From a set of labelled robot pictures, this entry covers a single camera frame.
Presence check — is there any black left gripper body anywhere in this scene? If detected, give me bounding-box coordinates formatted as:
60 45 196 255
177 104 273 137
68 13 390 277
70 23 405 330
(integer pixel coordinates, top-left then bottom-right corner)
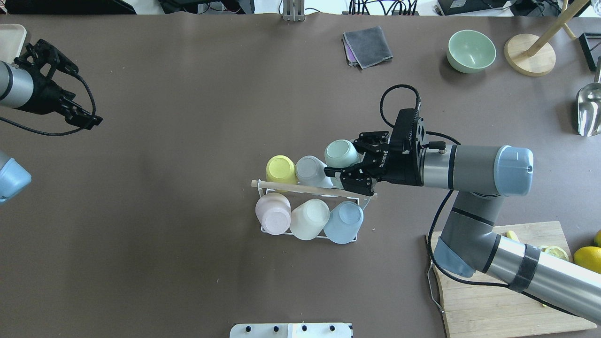
19 71 75 113

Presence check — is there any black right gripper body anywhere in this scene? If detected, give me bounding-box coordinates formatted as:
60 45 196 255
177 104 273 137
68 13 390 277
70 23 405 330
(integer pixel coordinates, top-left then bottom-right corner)
363 144 424 186

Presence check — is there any green cup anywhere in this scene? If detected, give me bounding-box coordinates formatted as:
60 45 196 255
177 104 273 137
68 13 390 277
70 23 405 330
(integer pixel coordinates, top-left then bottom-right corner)
324 139 362 168

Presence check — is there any pink cup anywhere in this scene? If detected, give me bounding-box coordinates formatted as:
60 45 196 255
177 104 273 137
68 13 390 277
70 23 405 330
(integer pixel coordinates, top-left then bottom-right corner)
255 192 291 235

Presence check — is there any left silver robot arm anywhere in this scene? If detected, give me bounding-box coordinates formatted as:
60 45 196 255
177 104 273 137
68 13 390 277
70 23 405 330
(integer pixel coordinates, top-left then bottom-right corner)
0 39 103 137

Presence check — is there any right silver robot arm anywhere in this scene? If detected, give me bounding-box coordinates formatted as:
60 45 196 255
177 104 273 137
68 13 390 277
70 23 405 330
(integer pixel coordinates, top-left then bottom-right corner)
324 128 600 323

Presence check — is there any light blue cup on rack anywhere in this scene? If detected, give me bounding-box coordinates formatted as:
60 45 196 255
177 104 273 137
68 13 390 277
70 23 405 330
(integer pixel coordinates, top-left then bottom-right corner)
324 201 363 244

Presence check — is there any grey cup on rack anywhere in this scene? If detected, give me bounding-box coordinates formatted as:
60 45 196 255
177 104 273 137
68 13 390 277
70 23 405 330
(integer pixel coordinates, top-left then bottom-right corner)
295 155 333 188

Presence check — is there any white cup on rack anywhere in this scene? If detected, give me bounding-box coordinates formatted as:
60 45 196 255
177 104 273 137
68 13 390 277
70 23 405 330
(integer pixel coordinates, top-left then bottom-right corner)
290 199 330 240

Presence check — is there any yellow cup on rack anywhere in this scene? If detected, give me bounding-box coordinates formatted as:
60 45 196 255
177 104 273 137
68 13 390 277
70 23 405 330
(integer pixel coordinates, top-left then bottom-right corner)
266 155 298 184

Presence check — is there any white plastic tray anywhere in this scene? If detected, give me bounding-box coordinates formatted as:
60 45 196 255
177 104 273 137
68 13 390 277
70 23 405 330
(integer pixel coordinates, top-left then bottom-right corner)
0 24 27 64

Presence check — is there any grey folded cloth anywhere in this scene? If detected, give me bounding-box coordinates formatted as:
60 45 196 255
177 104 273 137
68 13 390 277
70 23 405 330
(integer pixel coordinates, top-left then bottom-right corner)
342 26 393 70

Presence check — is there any green bowl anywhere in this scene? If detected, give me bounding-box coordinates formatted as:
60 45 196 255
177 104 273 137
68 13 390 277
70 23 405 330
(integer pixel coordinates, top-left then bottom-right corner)
447 30 497 74

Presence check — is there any yellow plastic knife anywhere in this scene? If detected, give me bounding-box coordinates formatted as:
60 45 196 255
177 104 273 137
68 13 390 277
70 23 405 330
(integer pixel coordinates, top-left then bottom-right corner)
504 230 520 242

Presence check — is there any wooden mug tree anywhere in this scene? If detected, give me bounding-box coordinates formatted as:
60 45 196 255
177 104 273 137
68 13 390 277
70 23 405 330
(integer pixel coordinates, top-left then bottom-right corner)
504 0 589 77

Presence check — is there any lemon slice left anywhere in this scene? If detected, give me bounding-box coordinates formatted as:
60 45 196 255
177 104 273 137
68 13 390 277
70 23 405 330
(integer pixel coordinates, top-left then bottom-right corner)
538 246 570 261

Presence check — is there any metal scoop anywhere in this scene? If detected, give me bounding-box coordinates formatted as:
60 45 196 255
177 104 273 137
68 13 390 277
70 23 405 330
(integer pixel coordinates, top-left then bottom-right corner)
577 58 601 137

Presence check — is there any yellow lemon upper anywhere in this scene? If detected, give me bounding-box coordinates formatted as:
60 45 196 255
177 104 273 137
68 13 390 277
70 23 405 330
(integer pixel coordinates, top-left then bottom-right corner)
573 246 601 274

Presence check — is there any yellow lemon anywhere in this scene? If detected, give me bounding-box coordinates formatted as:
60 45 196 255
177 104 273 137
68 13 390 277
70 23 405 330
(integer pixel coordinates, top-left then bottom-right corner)
593 230 601 247
573 246 601 274

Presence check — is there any yellow lemon lower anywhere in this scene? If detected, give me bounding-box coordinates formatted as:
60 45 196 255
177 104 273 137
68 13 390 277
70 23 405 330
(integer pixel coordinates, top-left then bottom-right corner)
593 230 601 247

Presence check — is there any black glass rack tray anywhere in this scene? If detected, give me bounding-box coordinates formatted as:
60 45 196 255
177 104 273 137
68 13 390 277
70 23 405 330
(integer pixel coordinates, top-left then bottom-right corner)
578 32 601 71

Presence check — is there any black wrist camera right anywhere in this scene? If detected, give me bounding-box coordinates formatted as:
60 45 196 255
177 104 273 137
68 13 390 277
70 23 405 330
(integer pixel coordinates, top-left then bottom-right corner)
389 108 421 154

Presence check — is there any white wire cup rack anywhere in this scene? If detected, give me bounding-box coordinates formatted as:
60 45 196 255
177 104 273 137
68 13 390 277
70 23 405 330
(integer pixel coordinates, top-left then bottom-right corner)
251 180 377 242

